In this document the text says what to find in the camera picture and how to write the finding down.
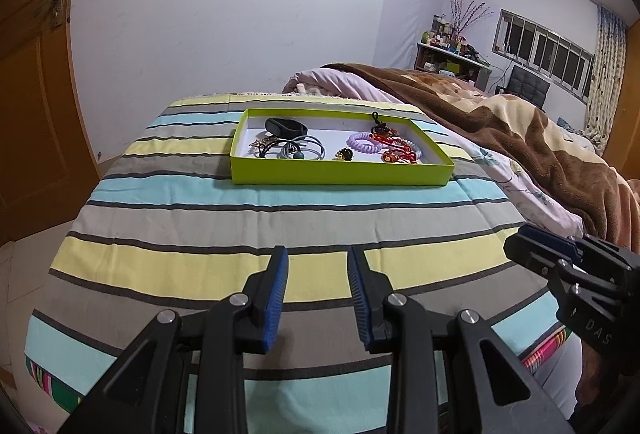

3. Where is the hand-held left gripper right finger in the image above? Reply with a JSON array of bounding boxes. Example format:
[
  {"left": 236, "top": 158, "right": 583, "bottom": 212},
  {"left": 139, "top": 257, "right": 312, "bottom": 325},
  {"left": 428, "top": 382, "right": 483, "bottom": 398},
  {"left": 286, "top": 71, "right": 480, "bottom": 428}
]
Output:
[{"left": 347, "top": 245, "right": 576, "bottom": 434}]

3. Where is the black and orange hair tie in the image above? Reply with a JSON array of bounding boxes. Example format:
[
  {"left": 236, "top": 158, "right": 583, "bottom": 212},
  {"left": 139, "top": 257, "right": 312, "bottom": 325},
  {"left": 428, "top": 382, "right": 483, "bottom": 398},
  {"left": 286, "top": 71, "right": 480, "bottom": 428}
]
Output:
[{"left": 370, "top": 112, "right": 399, "bottom": 138}]

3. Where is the black office chair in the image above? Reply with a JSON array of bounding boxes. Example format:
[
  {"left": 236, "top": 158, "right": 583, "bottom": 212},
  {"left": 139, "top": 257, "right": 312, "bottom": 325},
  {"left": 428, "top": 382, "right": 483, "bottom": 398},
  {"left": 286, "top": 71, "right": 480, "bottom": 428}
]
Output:
[{"left": 500, "top": 65, "right": 552, "bottom": 107}]

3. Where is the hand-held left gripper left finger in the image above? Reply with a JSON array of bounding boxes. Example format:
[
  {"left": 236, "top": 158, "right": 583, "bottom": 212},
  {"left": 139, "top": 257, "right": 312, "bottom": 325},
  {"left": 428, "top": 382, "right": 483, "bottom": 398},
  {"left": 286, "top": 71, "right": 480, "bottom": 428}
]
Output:
[{"left": 57, "top": 245, "right": 290, "bottom": 434}]

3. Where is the rainbow striped mattress cover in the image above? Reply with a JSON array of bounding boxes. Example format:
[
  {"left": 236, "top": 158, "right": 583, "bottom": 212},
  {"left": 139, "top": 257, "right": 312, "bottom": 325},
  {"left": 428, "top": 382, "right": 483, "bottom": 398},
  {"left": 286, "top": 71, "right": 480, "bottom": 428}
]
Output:
[{"left": 25, "top": 333, "right": 572, "bottom": 415}]

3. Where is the barred window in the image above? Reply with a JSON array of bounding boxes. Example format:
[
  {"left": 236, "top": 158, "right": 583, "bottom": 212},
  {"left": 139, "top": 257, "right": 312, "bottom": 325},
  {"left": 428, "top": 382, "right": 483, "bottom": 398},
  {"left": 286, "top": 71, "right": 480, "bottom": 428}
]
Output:
[{"left": 492, "top": 8, "right": 596, "bottom": 102}]

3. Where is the white shelf desk with bottles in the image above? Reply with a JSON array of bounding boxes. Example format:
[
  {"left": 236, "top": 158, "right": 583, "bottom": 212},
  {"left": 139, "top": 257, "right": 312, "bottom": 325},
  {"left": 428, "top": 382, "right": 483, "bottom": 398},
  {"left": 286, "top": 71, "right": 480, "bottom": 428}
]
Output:
[{"left": 414, "top": 14, "right": 493, "bottom": 89}]

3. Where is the striped bedsheet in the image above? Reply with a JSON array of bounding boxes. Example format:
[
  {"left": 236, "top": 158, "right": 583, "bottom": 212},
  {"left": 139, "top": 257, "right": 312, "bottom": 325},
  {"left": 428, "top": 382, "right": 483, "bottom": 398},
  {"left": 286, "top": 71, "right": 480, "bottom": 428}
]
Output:
[{"left": 25, "top": 92, "right": 566, "bottom": 434}]

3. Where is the person's grey trouser leg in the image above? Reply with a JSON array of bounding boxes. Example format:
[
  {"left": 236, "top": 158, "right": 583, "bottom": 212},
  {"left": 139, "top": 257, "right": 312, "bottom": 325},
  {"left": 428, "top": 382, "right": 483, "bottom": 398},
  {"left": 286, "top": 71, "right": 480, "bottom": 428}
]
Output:
[{"left": 529, "top": 343, "right": 587, "bottom": 421}]

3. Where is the vase of flowering branches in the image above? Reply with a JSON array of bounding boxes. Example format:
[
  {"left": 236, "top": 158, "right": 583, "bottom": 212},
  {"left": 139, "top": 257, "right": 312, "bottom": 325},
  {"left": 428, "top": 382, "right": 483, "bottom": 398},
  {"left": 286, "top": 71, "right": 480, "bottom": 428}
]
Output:
[{"left": 449, "top": 0, "right": 493, "bottom": 44}]

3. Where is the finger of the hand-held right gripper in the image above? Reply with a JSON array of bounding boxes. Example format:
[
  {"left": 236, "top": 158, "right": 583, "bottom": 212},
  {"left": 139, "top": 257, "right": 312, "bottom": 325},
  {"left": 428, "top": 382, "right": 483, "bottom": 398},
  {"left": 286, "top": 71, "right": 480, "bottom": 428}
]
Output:
[
  {"left": 546, "top": 258, "right": 628, "bottom": 312},
  {"left": 504, "top": 224, "right": 586, "bottom": 275}
]

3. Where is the hair tie with teal bead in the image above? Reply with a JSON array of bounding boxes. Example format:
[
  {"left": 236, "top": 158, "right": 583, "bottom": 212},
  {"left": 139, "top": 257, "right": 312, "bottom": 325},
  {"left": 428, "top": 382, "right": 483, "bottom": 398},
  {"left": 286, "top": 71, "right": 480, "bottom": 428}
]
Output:
[{"left": 276, "top": 141, "right": 307, "bottom": 162}]

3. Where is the large red and gold bracelet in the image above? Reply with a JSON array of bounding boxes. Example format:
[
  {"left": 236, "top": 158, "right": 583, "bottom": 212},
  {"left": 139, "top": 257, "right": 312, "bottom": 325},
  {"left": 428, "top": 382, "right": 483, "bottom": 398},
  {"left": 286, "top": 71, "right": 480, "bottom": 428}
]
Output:
[{"left": 381, "top": 146, "right": 420, "bottom": 165}]

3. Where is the pink floral quilt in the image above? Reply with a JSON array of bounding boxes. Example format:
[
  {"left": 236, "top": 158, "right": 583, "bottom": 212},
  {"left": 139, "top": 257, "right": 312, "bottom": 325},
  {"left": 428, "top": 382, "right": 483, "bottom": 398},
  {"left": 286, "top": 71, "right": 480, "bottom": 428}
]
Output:
[{"left": 282, "top": 68, "right": 586, "bottom": 239}]

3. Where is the orange wooden door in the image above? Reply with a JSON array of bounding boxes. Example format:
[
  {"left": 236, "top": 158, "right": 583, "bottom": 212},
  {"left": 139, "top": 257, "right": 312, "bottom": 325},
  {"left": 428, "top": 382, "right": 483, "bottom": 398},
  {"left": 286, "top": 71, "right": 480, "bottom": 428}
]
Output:
[{"left": 0, "top": 0, "right": 103, "bottom": 245}]

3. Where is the grey elastic hair tie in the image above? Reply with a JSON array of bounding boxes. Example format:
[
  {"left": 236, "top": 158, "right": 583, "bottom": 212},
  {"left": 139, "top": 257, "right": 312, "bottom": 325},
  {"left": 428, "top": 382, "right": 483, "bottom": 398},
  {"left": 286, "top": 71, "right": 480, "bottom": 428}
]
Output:
[{"left": 280, "top": 135, "right": 327, "bottom": 161}]

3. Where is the patterned curtain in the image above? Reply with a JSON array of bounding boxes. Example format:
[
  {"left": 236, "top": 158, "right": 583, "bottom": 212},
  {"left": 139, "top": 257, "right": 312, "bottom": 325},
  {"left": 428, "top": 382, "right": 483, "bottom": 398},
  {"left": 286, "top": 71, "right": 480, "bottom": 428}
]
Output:
[{"left": 585, "top": 6, "right": 628, "bottom": 152}]

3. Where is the black silicone wristband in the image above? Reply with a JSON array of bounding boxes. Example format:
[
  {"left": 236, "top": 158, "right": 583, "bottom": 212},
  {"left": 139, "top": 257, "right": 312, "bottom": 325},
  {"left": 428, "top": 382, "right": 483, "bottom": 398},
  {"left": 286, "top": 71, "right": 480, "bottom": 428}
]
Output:
[{"left": 264, "top": 117, "right": 309, "bottom": 139}]

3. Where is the person's right hand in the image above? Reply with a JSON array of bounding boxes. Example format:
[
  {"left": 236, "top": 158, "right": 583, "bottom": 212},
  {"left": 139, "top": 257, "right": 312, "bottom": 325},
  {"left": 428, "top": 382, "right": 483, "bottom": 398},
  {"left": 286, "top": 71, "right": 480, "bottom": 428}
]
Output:
[{"left": 575, "top": 339, "right": 640, "bottom": 420}]

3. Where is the purple spiral hair tie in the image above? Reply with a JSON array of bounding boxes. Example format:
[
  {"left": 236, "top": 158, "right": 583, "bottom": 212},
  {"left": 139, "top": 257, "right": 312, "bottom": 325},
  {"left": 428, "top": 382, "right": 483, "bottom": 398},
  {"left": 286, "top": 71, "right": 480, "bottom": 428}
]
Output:
[{"left": 346, "top": 132, "right": 385, "bottom": 155}]

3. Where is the shallow green cardboard box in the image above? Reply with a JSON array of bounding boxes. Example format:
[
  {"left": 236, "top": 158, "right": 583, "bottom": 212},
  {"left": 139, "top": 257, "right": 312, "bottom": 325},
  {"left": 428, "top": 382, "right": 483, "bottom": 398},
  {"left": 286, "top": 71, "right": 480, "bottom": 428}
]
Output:
[{"left": 229, "top": 108, "right": 456, "bottom": 187}]

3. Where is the brown fleece blanket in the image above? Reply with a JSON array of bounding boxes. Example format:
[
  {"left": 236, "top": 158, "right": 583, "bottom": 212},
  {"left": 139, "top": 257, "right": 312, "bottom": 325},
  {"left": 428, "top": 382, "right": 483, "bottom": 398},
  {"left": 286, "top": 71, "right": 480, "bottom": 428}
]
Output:
[{"left": 320, "top": 62, "right": 640, "bottom": 255}]

